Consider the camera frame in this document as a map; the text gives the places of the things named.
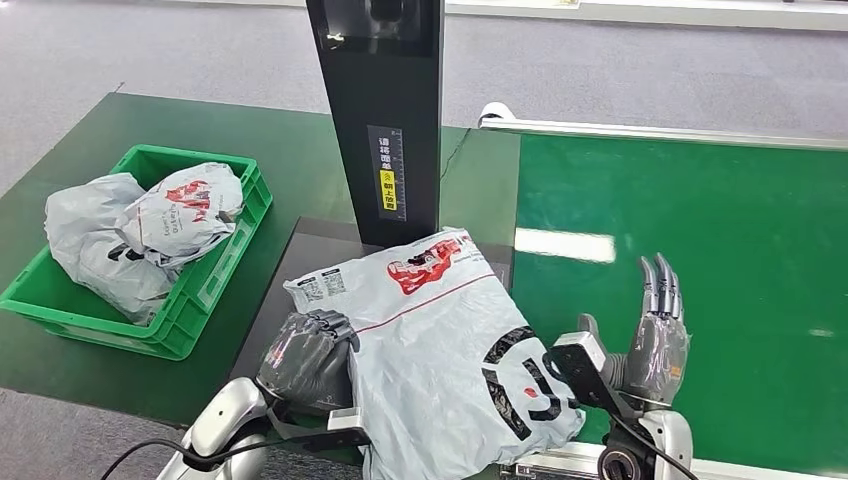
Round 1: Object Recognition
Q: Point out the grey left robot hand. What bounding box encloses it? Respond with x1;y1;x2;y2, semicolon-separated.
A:
255;309;362;416

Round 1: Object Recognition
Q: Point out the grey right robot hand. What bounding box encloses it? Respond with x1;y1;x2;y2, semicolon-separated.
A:
576;252;692;407

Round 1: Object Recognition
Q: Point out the grey package with black lettering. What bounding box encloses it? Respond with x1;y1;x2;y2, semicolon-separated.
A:
283;227;588;480

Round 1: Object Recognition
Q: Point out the green conveyor belt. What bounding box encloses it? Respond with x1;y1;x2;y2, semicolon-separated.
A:
511;132;848;478

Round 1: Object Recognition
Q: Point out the grey package with red print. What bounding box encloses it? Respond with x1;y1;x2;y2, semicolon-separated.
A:
112;162;244;270

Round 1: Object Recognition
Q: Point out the plain grey crumpled package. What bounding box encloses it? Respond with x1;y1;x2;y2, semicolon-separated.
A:
43;172;181;327

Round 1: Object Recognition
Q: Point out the black inbound scanning machine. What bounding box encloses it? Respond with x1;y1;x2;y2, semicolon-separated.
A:
228;0;517;399

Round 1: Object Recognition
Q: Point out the green plastic crate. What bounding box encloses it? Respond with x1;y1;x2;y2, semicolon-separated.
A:
0;143;274;362

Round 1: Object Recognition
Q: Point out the ruler sticker with yellow label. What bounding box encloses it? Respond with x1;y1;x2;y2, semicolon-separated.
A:
367;124;407;222

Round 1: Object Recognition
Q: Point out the white low ledge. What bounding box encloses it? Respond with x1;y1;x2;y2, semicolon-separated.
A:
192;0;848;32

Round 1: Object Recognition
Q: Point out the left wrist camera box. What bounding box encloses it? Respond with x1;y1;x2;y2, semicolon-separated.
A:
286;405;374;449

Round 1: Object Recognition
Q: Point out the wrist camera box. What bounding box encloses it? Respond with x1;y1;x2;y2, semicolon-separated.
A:
547;330;639;420
286;405;374;449

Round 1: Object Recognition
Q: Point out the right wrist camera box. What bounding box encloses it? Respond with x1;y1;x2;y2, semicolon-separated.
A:
547;330;639;420

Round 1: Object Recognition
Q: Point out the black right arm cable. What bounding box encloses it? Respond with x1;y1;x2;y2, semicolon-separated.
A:
608;411;700;480

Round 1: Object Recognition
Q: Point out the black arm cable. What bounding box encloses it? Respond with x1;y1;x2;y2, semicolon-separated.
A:
608;411;700;480
99;435;333;480

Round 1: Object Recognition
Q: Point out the silver conveyor side rail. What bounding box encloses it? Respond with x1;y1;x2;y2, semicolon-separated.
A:
478;101;848;152
501;440;848;480

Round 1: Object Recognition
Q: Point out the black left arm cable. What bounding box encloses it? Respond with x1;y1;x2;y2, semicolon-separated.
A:
99;435;333;480

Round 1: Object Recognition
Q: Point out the thin black table cable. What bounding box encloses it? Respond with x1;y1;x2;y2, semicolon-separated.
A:
439;127;473;181

